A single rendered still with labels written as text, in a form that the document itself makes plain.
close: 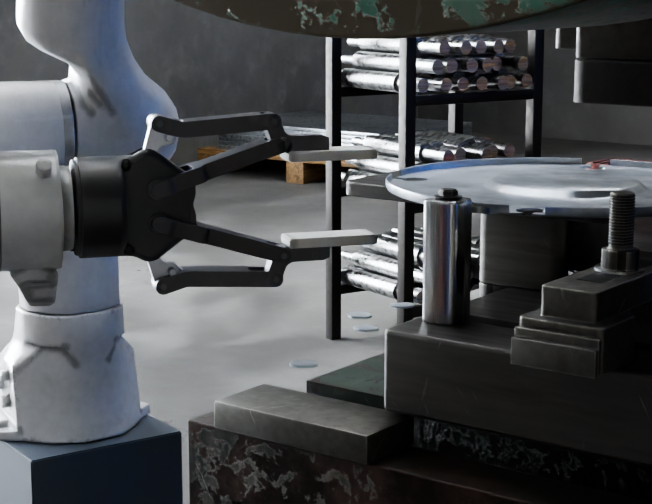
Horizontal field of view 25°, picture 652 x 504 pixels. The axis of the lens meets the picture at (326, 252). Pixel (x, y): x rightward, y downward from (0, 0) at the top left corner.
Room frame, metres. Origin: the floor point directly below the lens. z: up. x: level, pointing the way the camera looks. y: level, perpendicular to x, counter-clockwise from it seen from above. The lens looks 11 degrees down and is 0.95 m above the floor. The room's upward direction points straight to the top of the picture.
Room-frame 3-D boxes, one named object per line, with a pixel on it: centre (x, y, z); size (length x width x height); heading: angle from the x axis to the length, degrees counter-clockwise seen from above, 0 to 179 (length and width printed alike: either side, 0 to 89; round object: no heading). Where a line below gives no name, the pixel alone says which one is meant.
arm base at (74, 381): (1.62, 0.31, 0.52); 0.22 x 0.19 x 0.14; 34
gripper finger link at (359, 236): (1.11, 0.00, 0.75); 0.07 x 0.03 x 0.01; 106
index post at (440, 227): (1.02, -0.09, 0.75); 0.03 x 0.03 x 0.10; 53
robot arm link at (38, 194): (1.07, 0.22, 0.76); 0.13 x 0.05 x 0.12; 16
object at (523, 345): (0.95, -0.19, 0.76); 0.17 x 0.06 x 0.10; 143
